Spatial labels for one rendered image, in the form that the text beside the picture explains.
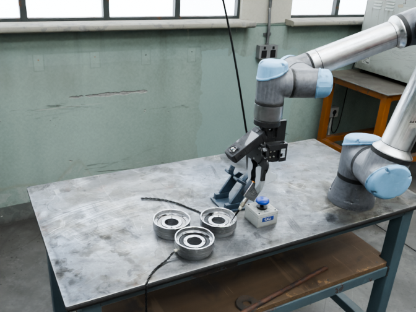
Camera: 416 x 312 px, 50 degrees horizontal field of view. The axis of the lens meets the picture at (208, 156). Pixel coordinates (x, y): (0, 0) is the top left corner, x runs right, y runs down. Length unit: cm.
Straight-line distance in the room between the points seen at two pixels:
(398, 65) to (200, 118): 138
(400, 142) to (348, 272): 54
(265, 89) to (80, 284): 65
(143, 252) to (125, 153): 175
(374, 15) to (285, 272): 230
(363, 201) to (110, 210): 79
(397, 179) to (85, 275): 86
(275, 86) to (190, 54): 179
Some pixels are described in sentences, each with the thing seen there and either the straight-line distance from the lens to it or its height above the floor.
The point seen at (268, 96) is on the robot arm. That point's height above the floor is 120.
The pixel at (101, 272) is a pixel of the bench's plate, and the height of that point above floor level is 80.
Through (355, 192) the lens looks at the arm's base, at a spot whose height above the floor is 86.
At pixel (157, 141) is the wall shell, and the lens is 296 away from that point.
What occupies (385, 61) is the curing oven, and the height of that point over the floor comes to 91.
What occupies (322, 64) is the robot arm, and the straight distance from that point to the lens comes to 130.
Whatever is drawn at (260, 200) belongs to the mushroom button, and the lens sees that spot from 132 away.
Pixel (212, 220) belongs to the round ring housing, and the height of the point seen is 82.
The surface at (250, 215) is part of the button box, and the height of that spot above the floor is 82.
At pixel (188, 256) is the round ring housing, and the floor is 82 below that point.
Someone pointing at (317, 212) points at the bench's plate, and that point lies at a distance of 146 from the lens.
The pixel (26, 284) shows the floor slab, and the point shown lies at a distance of 245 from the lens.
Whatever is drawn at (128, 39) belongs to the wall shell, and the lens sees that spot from 272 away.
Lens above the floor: 152
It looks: 24 degrees down
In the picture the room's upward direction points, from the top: 3 degrees clockwise
